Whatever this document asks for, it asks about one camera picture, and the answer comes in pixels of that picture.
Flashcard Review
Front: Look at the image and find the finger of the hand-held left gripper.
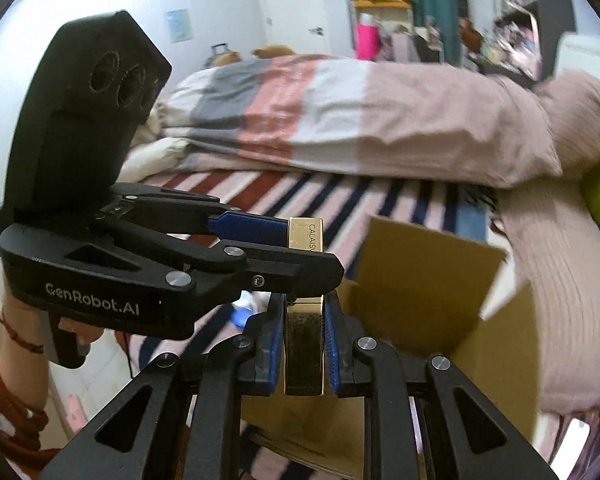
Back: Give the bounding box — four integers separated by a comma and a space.
127, 219, 345, 311
105, 183, 290, 248

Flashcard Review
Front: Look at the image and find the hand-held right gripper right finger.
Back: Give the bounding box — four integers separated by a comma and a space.
322, 290, 561, 480

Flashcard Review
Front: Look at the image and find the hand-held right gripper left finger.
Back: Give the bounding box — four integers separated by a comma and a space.
40, 292, 287, 480

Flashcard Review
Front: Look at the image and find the gold rectangular box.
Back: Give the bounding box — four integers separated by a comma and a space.
284, 217, 326, 396

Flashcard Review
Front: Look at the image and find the brown cardboard box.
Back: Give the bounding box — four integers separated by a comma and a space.
240, 215, 542, 480

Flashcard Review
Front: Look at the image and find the person's left forearm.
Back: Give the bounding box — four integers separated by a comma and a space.
0, 332, 53, 461

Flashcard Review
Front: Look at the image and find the person's left hand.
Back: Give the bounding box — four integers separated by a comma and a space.
0, 280, 106, 361

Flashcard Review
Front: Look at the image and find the blue white object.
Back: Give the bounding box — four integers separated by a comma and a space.
229, 292, 262, 330

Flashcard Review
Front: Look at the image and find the cream blanket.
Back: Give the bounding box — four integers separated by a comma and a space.
124, 110, 193, 183

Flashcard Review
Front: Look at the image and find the striped bed sheet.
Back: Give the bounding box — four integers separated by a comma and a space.
124, 170, 506, 361

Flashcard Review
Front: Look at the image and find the pink grey striped duvet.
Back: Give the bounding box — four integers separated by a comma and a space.
150, 54, 564, 192

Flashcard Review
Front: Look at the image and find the brown plush toy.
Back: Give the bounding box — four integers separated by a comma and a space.
251, 44, 297, 59

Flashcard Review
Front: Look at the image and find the pink bottle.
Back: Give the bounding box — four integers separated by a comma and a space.
356, 21, 381, 61

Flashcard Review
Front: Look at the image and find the white door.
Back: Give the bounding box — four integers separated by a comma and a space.
256, 0, 350, 58

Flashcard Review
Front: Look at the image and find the pink knit blanket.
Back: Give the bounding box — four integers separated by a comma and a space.
490, 72, 600, 417

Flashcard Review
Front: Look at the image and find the yellow white cabinet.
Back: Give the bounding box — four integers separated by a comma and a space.
352, 0, 415, 60

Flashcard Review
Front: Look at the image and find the cluttered shelf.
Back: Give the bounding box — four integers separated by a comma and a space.
487, 0, 543, 82

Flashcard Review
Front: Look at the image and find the light blue wall poster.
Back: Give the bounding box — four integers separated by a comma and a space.
165, 8, 195, 42

